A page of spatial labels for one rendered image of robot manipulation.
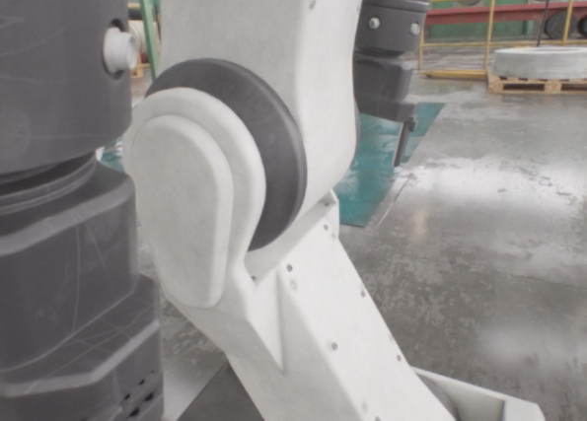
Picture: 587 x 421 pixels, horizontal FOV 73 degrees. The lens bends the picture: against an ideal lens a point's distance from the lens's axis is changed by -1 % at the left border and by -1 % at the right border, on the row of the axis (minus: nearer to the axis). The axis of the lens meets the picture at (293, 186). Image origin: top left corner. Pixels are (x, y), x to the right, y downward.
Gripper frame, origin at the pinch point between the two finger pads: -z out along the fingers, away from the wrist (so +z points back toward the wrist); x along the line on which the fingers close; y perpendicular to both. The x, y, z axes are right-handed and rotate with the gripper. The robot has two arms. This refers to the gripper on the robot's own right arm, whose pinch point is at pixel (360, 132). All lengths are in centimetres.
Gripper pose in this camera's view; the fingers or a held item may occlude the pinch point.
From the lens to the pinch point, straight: 53.9
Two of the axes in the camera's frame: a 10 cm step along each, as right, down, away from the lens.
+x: -8.9, -3.0, 3.5
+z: 1.3, -8.9, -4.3
